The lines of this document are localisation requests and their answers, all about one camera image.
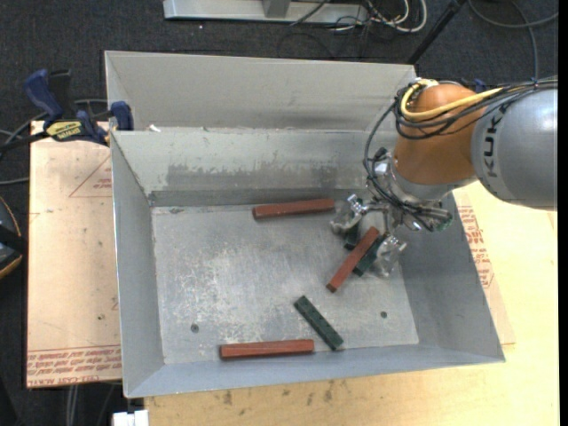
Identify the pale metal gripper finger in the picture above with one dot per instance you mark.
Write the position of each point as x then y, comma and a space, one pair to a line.
390, 253
348, 218

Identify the dark green flat block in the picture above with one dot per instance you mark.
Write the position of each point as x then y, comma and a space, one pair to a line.
367, 260
318, 322

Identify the red-brown flat block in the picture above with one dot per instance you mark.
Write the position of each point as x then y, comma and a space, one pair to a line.
293, 208
350, 262
266, 349

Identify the grey metal bin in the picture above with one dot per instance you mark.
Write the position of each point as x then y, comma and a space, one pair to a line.
248, 273

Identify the brown cardboard board red print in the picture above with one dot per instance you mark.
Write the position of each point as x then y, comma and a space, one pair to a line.
71, 255

